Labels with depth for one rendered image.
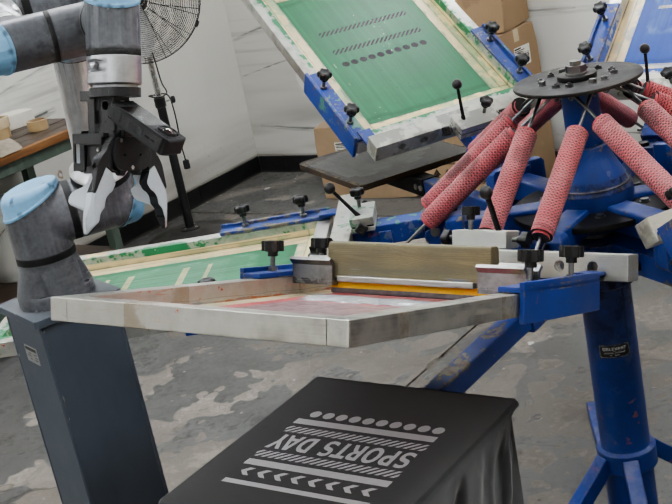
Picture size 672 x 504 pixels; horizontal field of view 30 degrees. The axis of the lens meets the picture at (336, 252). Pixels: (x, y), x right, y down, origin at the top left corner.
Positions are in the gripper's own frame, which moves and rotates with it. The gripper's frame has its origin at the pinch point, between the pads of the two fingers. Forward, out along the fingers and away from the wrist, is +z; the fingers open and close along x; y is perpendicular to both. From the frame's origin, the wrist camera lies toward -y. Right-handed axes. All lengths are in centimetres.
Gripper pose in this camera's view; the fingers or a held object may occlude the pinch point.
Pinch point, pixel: (130, 232)
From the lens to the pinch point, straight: 175.8
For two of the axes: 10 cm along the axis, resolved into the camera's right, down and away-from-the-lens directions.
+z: 0.2, 10.0, 0.8
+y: -8.1, -0.3, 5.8
